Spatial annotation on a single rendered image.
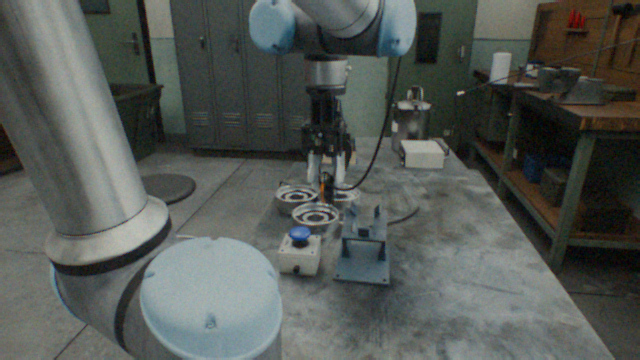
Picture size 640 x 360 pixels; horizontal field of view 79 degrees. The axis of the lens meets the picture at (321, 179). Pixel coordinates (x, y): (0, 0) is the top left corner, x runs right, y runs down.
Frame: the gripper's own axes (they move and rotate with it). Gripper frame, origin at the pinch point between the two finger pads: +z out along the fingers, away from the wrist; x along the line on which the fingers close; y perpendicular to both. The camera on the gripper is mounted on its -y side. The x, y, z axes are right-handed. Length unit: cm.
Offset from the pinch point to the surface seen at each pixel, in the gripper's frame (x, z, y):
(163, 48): -223, -9, -321
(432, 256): 21.6, 13.1, 1.3
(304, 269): -2.3, 11.9, 11.7
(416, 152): 23, 17, -82
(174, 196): -68, 32, -55
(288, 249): -5.5, 8.7, 10.6
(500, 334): 29.7, 13.2, 21.3
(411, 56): 29, -6, -298
